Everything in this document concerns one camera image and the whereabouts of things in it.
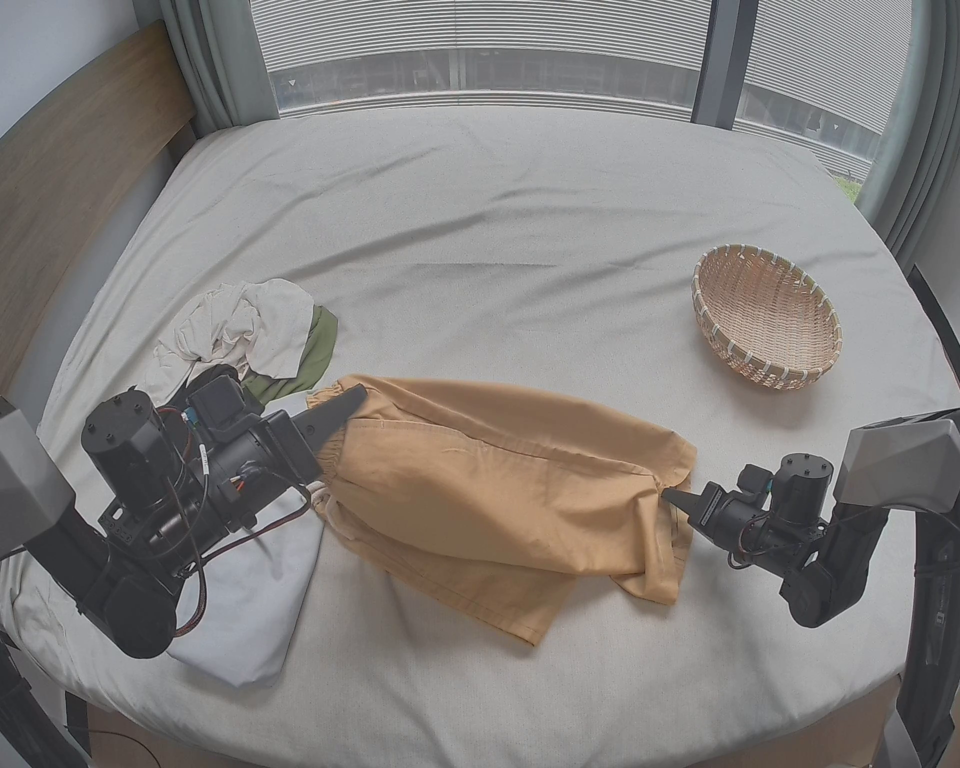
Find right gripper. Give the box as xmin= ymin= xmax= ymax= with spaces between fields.
xmin=663 ymin=483 xmax=781 ymax=565

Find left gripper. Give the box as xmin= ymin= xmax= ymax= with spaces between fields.
xmin=196 ymin=384 xmax=369 ymax=530

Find tan shorts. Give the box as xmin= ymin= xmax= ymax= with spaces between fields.
xmin=311 ymin=373 xmax=699 ymax=648

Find green garment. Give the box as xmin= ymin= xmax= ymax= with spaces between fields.
xmin=240 ymin=303 xmax=340 ymax=402

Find white garment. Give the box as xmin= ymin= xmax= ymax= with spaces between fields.
xmin=153 ymin=279 xmax=316 ymax=402

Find round woven basket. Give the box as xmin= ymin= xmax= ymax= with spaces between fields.
xmin=691 ymin=243 xmax=843 ymax=389

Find pale grey garment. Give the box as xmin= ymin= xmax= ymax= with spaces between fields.
xmin=165 ymin=397 xmax=325 ymax=687

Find bed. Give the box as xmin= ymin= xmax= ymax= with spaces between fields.
xmin=0 ymin=18 xmax=960 ymax=768

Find blue-green curtain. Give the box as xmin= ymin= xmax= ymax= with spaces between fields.
xmin=855 ymin=0 xmax=960 ymax=279
xmin=153 ymin=0 xmax=282 ymax=144

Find window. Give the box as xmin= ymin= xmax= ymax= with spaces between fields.
xmin=247 ymin=0 xmax=912 ymax=185

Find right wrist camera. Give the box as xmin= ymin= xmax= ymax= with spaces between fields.
xmin=735 ymin=463 xmax=777 ymax=505

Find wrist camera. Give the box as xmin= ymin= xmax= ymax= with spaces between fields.
xmin=183 ymin=373 xmax=265 ymax=444
xmin=735 ymin=463 xmax=777 ymax=505

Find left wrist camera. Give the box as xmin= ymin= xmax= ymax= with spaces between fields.
xmin=183 ymin=373 xmax=265 ymax=444

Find black cable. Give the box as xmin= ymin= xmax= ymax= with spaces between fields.
xmin=171 ymin=551 xmax=213 ymax=640
xmin=196 ymin=498 xmax=312 ymax=564

